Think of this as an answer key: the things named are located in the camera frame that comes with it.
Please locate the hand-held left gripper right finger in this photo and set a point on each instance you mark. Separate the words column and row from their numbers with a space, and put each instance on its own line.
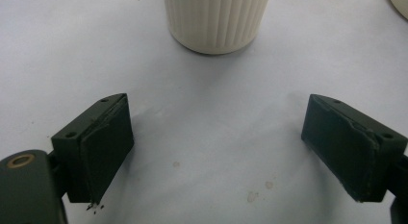
column 346, row 150

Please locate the cream pump bottle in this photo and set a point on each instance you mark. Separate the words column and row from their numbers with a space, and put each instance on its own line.
column 401, row 1

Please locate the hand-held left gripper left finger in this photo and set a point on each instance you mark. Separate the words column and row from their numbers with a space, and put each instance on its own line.
column 102, row 153

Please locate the white table cover sheet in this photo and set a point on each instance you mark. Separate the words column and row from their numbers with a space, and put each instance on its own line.
column 211, row 121

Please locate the white spray bottle blue nozzle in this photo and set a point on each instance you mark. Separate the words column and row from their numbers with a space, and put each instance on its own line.
column 215, row 22

